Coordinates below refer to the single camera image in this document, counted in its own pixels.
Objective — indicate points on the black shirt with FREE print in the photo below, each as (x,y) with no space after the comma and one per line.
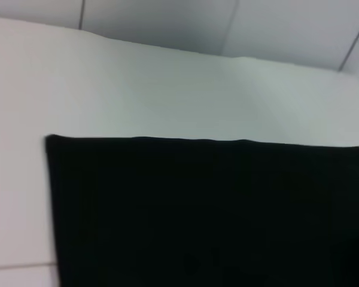
(197,215)

